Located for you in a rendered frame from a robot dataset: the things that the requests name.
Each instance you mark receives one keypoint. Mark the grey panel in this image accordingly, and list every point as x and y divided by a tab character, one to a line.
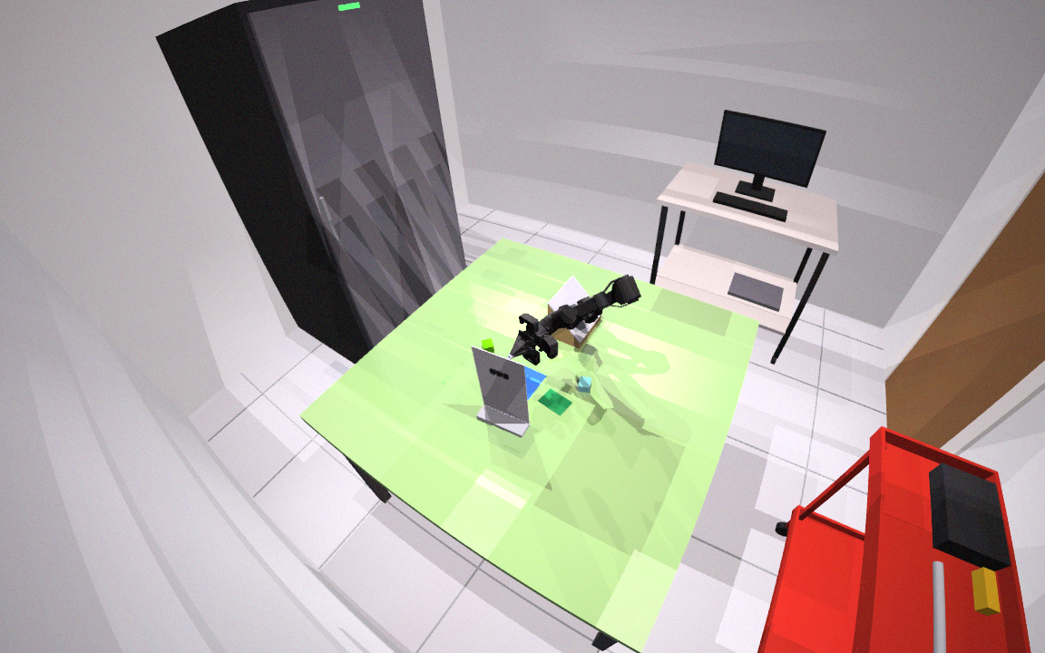
503	388

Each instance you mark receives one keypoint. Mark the blue square marker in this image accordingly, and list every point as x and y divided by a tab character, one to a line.
533	380

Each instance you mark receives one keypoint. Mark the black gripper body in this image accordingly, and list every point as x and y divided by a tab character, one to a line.
533	329

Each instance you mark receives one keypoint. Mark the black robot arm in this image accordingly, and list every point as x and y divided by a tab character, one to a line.
624	290

